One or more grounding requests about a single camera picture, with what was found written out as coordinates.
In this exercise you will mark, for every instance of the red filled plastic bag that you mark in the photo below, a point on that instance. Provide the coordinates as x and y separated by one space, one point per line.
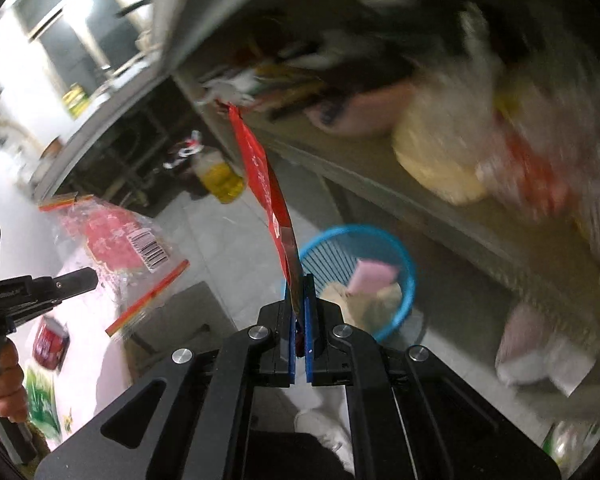
530 175

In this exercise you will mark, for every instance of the person's left hand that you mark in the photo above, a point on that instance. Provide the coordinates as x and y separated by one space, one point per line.
12 390

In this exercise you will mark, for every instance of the pink sponge cloth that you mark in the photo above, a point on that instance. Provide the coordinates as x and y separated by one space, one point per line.
372 275

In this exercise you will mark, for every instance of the yellow oil jug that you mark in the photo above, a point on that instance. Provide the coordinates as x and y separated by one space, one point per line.
220 180

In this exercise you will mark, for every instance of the window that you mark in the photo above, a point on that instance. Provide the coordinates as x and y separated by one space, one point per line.
70 35

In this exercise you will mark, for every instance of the small red can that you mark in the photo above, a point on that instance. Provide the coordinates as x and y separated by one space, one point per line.
50 342

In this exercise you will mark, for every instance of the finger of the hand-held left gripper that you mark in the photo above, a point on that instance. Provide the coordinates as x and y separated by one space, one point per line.
70 281

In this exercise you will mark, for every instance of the yellow dish soap bottle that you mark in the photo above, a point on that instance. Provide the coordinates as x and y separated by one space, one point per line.
76 102

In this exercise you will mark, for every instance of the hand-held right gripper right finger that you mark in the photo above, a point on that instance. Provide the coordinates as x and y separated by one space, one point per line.
310 320

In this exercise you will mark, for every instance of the clear zip bag red print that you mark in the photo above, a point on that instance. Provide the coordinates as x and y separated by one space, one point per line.
115 240

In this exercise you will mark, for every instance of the pale pink plastic bag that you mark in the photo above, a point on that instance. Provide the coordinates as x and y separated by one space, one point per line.
540 355

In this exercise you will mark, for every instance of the red foil packet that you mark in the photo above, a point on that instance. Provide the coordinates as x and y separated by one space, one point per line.
262 180

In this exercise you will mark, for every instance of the blue plastic basket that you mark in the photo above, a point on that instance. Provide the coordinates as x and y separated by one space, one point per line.
405 270

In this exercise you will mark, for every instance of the green plastic bottle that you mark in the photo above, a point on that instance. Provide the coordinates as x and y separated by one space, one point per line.
42 400

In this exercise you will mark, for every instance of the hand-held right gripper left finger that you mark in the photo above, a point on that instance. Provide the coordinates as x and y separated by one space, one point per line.
291 360

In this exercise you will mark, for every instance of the brown paper bag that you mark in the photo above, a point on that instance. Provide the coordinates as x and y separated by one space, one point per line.
375 307

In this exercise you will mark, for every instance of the yellow filled plastic bag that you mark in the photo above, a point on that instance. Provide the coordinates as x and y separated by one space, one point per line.
430 160

